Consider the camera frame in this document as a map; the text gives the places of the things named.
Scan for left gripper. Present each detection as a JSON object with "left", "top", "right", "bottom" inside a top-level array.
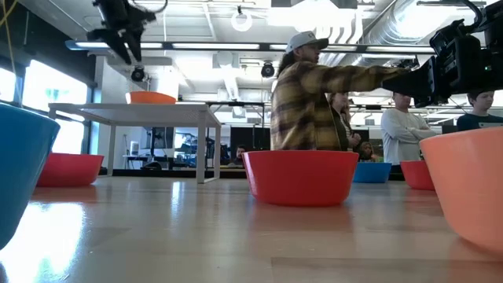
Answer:
[{"left": 86, "top": 0, "right": 157, "bottom": 66}]

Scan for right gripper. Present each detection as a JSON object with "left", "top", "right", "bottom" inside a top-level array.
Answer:
[{"left": 383, "top": 33, "right": 490, "bottom": 108}]

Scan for orange plastic mini bowl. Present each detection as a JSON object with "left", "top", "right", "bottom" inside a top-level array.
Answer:
[
  {"left": 125, "top": 90, "right": 178, "bottom": 105},
  {"left": 419, "top": 126, "right": 503, "bottom": 256}
]

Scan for red plastic mini bowl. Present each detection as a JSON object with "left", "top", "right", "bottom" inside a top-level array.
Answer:
[
  {"left": 399, "top": 160, "right": 436, "bottom": 192},
  {"left": 36, "top": 153, "right": 105, "bottom": 188},
  {"left": 241, "top": 150, "right": 360, "bottom": 208}
]

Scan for blue plastic mini bowl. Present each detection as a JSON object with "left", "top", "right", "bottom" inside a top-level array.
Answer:
[
  {"left": 0, "top": 102, "right": 61, "bottom": 251},
  {"left": 352, "top": 162, "right": 393, "bottom": 185}
]

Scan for person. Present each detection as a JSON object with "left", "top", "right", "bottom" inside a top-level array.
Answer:
[
  {"left": 229, "top": 144, "right": 248, "bottom": 166},
  {"left": 380, "top": 92, "right": 439, "bottom": 166},
  {"left": 270, "top": 30, "right": 409, "bottom": 153},
  {"left": 456, "top": 89, "right": 503, "bottom": 133},
  {"left": 329, "top": 92, "right": 362, "bottom": 153},
  {"left": 357, "top": 141, "right": 384, "bottom": 163}
]

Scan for white perforated metal shelf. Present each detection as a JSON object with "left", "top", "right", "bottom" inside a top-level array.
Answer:
[{"left": 47, "top": 102, "right": 222, "bottom": 185}]

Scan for long linear ceiling lamp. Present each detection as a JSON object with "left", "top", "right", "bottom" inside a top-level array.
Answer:
[{"left": 65, "top": 39, "right": 436, "bottom": 55}]

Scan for black partition panels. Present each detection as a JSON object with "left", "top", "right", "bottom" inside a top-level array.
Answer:
[{"left": 229, "top": 126, "right": 272, "bottom": 153}]

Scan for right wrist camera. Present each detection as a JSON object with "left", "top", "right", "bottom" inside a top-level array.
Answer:
[{"left": 428, "top": 18, "right": 471, "bottom": 54}]

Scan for silver ventilation duct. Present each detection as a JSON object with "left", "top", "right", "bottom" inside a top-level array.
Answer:
[{"left": 325, "top": 0, "right": 437, "bottom": 68}]

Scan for white ring light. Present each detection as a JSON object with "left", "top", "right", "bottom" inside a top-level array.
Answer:
[{"left": 230, "top": 9, "right": 254, "bottom": 33}]

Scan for black aluminium table frame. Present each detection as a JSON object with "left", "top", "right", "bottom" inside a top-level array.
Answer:
[{"left": 97, "top": 167, "right": 406, "bottom": 181}]

